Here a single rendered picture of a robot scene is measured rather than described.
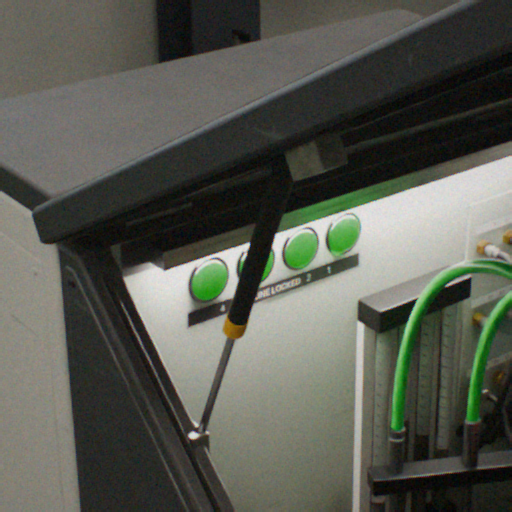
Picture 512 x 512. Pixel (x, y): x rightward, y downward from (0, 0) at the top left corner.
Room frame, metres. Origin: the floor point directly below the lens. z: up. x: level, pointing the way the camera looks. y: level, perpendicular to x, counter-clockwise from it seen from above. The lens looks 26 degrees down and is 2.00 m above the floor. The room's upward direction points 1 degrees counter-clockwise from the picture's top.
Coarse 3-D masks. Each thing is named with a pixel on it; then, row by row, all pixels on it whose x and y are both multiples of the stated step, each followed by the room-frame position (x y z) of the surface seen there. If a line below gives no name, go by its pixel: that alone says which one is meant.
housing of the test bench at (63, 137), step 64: (192, 64) 1.56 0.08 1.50; (256, 64) 1.56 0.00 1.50; (320, 64) 1.55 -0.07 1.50; (0, 128) 1.35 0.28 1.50; (64, 128) 1.34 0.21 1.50; (128, 128) 1.34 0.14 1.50; (192, 128) 1.34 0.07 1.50; (0, 192) 1.25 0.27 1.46; (0, 256) 1.27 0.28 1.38; (0, 320) 1.28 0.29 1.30; (0, 384) 1.30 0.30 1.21; (64, 384) 1.17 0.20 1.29; (0, 448) 1.31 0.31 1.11; (64, 448) 1.18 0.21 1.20
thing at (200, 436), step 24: (288, 168) 0.90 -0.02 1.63; (288, 192) 0.91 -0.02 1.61; (264, 216) 0.92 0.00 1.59; (264, 240) 0.92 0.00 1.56; (264, 264) 0.94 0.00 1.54; (240, 288) 0.95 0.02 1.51; (240, 312) 0.96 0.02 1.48; (240, 336) 0.97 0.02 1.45; (216, 384) 1.00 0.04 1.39; (192, 432) 1.03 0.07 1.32
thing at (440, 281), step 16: (448, 272) 1.21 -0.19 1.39; (464, 272) 1.20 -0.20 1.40; (480, 272) 1.18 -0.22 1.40; (496, 272) 1.16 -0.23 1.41; (432, 288) 1.23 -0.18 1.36; (416, 304) 1.25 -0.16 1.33; (416, 320) 1.25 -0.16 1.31; (416, 336) 1.26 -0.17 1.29; (400, 352) 1.27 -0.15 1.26; (400, 368) 1.26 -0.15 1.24; (400, 384) 1.27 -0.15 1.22; (400, 400) 1.27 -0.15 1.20; (400, 416) 1.27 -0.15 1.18; (400, 432) 1.27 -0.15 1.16
